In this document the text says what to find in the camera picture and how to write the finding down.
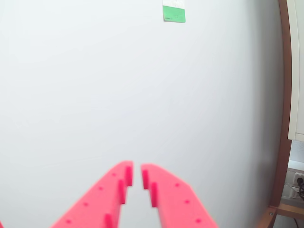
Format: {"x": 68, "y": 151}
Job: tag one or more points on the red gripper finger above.
{"x": 175, "y": 204}
{"x": 95, "y": 202}

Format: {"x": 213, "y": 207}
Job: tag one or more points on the wooden crossbar with screw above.
{"x": 289, "y": 210}

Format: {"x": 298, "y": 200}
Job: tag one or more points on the brown wooden table edge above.
{"x": 286, "y": 95}

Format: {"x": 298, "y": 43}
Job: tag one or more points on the white cabinet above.
{"x": 297, "y": 71}

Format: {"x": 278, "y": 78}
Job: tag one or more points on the green and white paper note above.
{"x": 174, "y": 14}

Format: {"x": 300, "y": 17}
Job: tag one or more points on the white wall power outlet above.
{"x": 299, "y": 180}

